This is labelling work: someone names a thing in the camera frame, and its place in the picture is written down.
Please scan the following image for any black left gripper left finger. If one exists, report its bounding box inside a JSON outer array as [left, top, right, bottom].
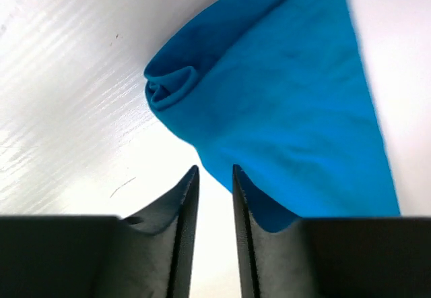
[[1, 167, 199, 297]]

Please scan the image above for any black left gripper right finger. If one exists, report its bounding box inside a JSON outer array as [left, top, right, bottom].
[[232, 166, 430, 297]]

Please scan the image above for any blue t shirt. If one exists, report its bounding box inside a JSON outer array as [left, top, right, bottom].
[[144, 0, 401, 232]]

